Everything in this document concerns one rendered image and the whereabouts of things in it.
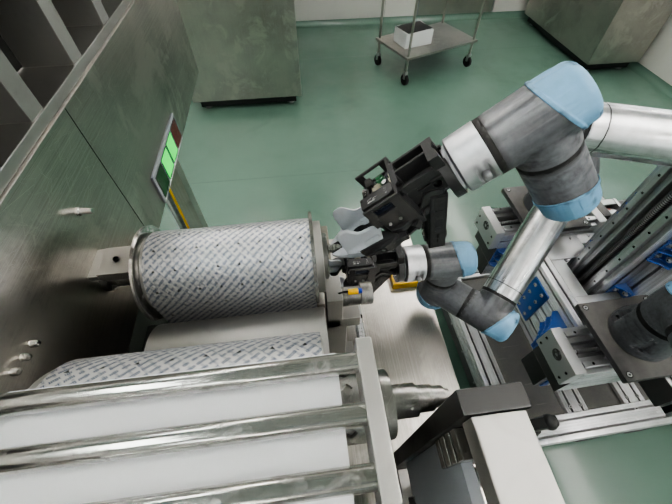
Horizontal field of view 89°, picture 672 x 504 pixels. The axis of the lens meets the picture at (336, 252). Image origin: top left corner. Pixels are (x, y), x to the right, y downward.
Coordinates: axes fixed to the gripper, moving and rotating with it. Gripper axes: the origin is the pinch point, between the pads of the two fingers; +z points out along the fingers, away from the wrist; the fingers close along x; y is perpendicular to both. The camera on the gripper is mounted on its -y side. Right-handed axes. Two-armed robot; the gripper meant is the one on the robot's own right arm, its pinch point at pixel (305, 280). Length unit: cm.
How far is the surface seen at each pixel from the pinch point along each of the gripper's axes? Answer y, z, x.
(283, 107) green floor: -109, 10, -259
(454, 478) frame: 26.7, -11.6, 38.0
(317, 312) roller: 13.6, -1.8, 14.8
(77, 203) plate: 26.4, 30.0, 0.5
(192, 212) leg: -47, 47, -71
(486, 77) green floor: -109, -196, -291
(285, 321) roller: 14.1, 3.0, 15.9
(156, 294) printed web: 18.6, 20.4, 11.8
